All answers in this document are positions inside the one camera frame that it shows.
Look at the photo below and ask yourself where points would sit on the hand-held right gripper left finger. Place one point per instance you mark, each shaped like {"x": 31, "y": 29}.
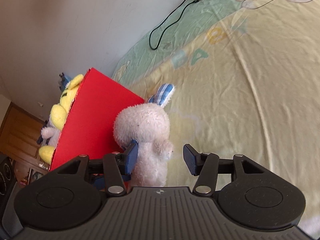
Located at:
{"x": 131, "y": 158}

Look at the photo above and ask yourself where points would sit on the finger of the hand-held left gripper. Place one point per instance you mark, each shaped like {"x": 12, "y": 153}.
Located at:
{"x": 100, "y": 181}

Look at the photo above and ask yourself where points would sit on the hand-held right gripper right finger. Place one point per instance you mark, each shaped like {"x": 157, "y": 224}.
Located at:
{"x": 191, "y": 160}

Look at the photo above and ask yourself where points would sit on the pink plush rabbit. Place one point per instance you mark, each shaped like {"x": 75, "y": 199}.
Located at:
{"x": 142, "y": 122}

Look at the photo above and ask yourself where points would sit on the red cardboard box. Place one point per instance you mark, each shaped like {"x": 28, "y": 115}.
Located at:
{"x": 95, "y": 110}

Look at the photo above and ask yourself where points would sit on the yellow tiger plush toy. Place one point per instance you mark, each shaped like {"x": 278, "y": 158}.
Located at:
{"x": 58, "y": 112}

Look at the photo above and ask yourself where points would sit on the wooden cabinet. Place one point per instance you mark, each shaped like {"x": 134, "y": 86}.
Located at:
{"x": 20, "y": 135}

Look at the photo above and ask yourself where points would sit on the blue box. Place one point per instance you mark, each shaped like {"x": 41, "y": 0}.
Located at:
{"x": 65, "y": 81}

